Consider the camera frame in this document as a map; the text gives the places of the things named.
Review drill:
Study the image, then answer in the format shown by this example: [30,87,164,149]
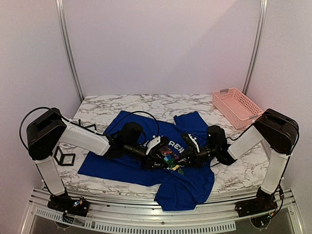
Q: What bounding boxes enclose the silver round brooch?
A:
[177,168,184,175]

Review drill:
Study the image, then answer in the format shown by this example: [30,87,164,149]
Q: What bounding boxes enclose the blue printed t-shirt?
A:
[78,111,215,211]

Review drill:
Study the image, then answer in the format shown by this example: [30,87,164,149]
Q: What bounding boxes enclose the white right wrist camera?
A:
[181,133,200,153]

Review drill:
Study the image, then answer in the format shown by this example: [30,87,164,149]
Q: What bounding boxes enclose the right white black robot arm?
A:
[178,109,299,213]

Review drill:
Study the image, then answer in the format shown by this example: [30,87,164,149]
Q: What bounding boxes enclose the aluminium corner post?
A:
[55,0,84,102]
[242,0,268,95]

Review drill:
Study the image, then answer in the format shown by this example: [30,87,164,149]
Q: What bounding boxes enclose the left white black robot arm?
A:
[24,107,161,212]

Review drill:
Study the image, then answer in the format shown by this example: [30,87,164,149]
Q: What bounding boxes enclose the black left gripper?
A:
[124,142,168,171]

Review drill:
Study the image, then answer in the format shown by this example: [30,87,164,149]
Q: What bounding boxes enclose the right aluminium corner post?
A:
[242,0,268,95]

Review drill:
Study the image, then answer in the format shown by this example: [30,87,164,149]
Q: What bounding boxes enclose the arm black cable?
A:
[209,136,244,168]
[19,106,161,149]

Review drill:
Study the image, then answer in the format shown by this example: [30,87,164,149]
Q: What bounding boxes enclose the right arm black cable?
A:
[209,136,244,168]

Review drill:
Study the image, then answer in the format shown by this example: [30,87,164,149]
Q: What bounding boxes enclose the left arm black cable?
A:
[19,106,161,149]

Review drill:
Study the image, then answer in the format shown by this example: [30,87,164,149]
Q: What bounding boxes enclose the left aluminium corner post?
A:
[55,0,84,102]

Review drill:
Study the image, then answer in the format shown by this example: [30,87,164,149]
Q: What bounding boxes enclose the pink perforated plastic basket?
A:
[213,88,264,129]

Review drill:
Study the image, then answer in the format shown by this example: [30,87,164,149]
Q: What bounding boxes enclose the aluminium front rail frame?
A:
[20,189,305,234]

